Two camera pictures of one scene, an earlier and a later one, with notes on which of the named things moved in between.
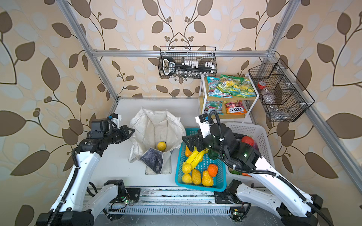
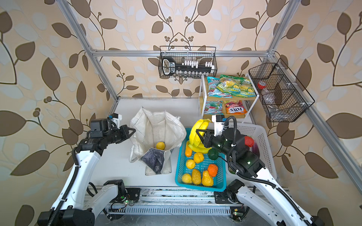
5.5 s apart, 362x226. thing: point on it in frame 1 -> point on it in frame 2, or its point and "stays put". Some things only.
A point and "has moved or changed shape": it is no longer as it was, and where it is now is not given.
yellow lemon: (186, 167) -> (190, 164)
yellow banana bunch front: (195, 157) has moved or changed shape
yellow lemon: (161, 146) stays put
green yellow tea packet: (230, 84) stays put
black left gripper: (125, 135) stays put
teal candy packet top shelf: (213, 91) stays put
